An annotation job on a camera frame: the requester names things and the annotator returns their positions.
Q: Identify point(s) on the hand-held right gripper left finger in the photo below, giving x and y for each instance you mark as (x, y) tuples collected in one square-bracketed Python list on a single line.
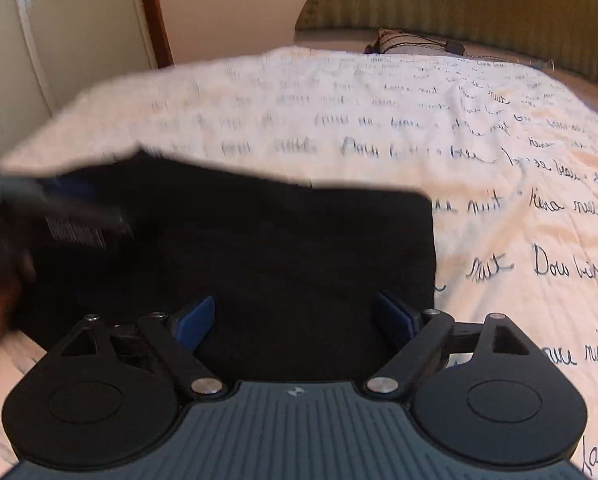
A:
[(195, 322)]

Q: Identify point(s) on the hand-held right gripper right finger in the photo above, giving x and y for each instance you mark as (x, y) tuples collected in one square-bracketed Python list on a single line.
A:
[(393, 321)]

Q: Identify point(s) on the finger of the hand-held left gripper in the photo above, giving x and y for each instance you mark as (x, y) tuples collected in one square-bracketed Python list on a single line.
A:
[(69, 190)]

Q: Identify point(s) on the black pants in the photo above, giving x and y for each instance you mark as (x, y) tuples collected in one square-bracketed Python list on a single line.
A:
[(289, 260)]

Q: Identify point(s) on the white wardrobe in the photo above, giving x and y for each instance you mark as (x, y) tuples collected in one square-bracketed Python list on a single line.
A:
[(69, 25)]

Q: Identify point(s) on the white script-printed blanket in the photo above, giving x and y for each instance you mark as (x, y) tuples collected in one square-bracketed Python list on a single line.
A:
[(379, 125)]

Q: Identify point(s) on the patterned pillow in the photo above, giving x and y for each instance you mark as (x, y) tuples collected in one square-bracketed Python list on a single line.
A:
[(414, 46)]

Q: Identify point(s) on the green padded headboard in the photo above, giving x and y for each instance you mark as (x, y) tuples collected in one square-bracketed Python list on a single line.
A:
[(454, 0)]

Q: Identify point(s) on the brown wooden door frame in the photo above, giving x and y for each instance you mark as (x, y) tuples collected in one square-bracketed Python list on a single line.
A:
[(156, 15)]

